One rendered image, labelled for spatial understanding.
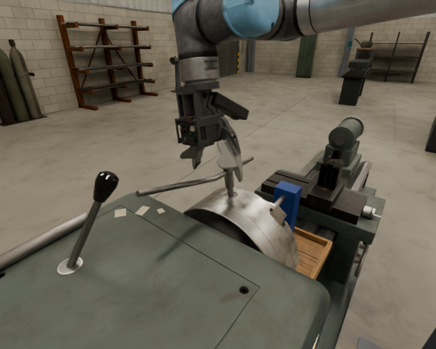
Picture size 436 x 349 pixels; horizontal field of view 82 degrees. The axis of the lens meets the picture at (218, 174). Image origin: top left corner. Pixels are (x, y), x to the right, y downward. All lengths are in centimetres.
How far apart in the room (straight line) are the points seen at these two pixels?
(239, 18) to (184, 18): 12
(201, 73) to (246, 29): 12
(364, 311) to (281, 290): 173
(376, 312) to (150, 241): 184
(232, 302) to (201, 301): 4
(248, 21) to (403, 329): 201
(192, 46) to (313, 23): 20
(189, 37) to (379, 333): 193
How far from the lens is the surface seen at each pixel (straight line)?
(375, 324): 209
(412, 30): 1449
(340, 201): 120
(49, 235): 54
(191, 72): 49
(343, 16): 48
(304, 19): 51
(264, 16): 43
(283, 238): 61
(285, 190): 92
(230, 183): 61
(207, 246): 46
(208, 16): 46
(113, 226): 54
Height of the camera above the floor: 157
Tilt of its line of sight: 28 degrees down
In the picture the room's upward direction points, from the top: straight up
